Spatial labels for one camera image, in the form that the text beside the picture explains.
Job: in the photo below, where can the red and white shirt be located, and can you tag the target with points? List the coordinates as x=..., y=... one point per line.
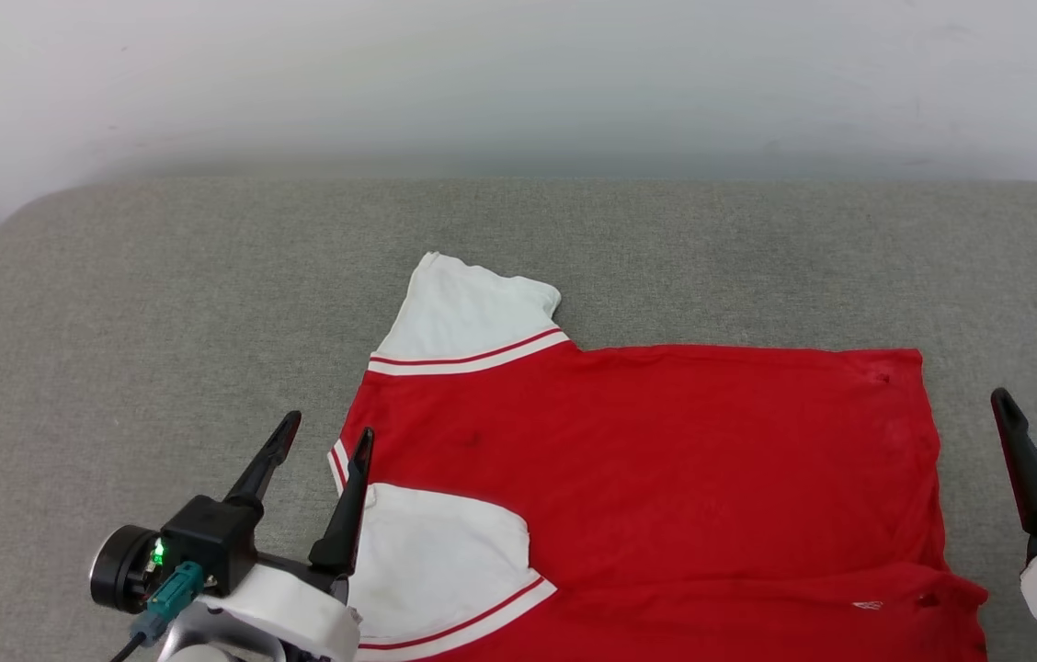
x=666, y=478

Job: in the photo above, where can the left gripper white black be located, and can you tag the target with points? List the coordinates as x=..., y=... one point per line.
x=298, y=607

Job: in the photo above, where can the grey fabric sofa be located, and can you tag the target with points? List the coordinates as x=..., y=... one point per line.
x=206, y=322

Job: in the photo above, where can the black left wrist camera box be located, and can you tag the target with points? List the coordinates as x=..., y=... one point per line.
x=210, y=542

